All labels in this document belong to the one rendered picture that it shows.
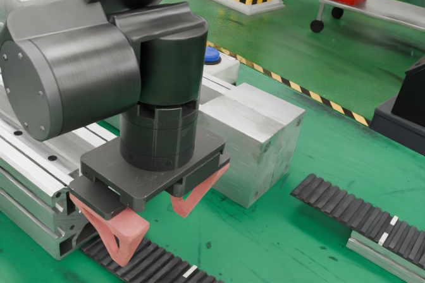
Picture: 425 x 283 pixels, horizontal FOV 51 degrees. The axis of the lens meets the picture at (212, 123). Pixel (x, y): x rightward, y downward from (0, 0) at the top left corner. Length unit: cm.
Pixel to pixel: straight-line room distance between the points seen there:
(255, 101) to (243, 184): 10
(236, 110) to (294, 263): 18
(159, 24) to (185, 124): 7
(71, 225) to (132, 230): 13
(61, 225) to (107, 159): 12
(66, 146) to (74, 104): 26
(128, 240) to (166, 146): 7
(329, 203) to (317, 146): 16
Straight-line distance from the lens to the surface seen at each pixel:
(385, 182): 64
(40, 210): 43
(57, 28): 26
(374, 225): 51
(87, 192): 34
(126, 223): 33
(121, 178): 32
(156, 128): 30
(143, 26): 28
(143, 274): 43
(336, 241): 52
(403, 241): 50
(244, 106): 52
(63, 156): 50
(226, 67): 69
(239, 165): 49
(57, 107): 24
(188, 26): 29
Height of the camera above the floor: 113
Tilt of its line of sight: 32 degrees down
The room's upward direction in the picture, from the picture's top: 9 degrees clockwise
